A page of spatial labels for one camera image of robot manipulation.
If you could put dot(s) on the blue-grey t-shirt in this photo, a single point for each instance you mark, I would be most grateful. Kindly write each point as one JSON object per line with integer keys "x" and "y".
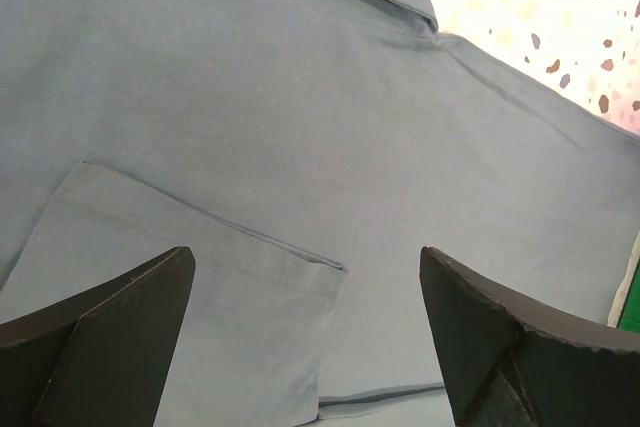
{"x": 305, "y": 151}

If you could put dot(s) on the green plastic bin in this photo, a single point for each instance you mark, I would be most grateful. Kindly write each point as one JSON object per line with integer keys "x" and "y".
{"x": 625, "y": 310}

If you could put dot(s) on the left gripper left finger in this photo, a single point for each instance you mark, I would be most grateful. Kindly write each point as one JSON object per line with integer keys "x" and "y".
{"x": 100, "y": 357}

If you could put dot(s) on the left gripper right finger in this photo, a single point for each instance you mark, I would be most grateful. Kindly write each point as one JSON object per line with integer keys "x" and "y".
{"x": 509, "y": 360}

